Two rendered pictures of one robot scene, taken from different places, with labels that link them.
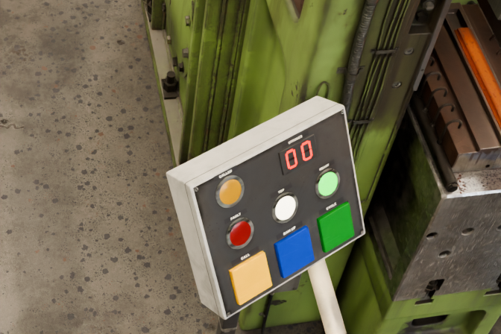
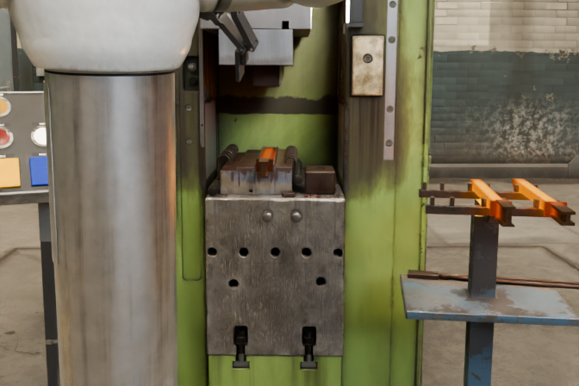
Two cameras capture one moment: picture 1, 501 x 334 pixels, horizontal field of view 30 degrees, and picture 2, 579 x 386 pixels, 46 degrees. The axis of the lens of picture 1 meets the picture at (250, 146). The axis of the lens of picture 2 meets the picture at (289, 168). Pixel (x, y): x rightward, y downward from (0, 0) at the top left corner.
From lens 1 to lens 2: 1.78 m
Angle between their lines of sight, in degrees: 46
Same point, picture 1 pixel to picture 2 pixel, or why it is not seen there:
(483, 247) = (267, 280)
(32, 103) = not seen: hidden behind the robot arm
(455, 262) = (249, 301)
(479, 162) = (240, 183)
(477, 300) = (295, 375)
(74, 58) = not seen: hidden behind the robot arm
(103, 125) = not seen: hidden behind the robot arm
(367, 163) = (190, 230)
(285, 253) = (36, 165)
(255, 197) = (19, 119)
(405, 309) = (225, 374)
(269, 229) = (27, 146)
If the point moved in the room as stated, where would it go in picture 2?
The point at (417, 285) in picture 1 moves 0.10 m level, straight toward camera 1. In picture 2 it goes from (224, 332) to (196, 342)
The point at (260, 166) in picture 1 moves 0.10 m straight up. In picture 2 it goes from (27, 101) to (25, 61)
